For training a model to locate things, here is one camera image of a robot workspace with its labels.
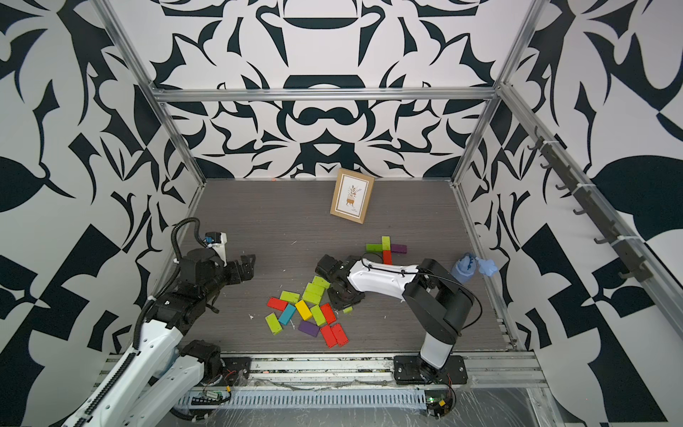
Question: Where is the lime block top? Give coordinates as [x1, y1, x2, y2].
[312, 276, 330, 289]

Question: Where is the purple block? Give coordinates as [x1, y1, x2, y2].
[298, 320, 320, 337]
[391, 244, 408, 254]

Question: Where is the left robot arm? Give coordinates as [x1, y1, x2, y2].
[65, 248, 255, 426]

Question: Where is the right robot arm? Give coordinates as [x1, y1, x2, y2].
[315, 254, 482, 371]

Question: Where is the yellow block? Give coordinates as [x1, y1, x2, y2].
[295, 300, 313, 321]

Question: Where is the teal block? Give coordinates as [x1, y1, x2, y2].
[279, 304, 296, 325]

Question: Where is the left circuit board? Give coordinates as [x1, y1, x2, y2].
[191, 391, 231, 406]

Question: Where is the circuit board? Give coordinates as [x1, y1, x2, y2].
[191, 391, 231, 406]
[426, 397, 453, 418]

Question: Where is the blue cloth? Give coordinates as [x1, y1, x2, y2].
[451, 253, 499, 284]

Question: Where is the right circuit board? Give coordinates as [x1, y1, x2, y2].
[426, 397, 453, 418]

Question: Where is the wooden picture frame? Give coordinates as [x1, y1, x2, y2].
[330, 169, 375, 224]

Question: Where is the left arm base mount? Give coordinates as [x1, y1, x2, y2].
[202, 357, 252, 387]

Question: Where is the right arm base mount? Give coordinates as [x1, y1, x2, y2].
[393, 355, 469, 385]

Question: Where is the white cable duct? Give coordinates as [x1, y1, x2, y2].
[175, 389, 427, 410]

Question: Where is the black wall hook rail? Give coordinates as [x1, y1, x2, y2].
[530, 135, 656, 283]

